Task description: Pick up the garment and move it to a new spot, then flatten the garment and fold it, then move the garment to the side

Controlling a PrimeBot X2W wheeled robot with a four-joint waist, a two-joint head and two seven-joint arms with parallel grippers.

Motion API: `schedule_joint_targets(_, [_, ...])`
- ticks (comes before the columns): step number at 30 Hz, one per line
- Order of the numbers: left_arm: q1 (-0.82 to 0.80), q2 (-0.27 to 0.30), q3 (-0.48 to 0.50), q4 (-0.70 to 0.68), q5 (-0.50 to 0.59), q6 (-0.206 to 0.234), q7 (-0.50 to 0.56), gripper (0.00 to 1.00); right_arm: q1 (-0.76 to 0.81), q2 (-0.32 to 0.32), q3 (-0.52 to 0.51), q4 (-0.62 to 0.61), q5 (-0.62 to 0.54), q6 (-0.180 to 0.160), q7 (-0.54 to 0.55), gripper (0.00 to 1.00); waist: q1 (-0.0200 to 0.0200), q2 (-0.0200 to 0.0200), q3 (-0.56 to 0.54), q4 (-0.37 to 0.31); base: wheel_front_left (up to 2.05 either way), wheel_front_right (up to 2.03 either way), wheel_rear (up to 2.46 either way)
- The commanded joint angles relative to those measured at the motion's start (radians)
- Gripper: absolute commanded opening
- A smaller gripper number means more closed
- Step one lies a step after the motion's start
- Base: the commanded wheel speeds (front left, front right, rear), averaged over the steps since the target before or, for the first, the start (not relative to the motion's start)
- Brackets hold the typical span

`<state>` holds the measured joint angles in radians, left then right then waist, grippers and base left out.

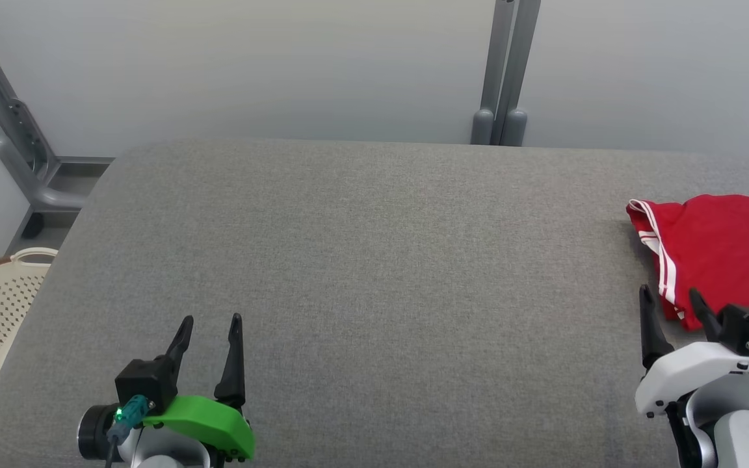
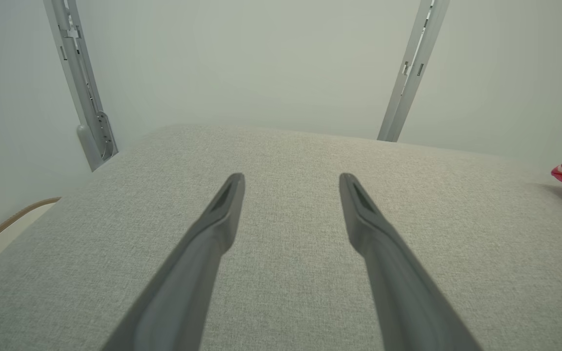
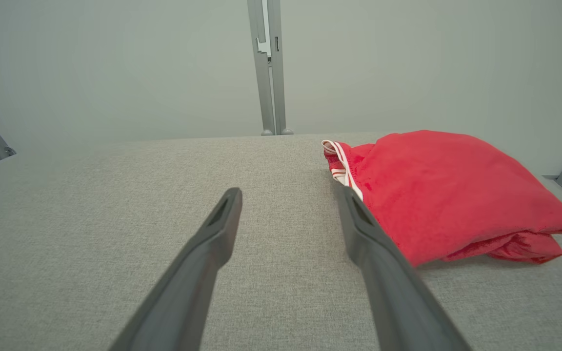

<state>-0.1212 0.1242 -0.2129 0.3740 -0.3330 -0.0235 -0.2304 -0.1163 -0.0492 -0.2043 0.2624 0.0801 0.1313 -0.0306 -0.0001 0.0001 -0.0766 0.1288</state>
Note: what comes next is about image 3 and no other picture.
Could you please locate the red Bulls basketball jersey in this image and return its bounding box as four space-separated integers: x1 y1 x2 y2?
321 130 562 268

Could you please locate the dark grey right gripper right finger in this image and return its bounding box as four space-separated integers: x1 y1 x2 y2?
337 186 472 351

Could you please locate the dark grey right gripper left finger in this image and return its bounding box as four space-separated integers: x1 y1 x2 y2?
109 188 243 351

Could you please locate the grey double metal frame post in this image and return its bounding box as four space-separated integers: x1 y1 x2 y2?
247 0 294 136

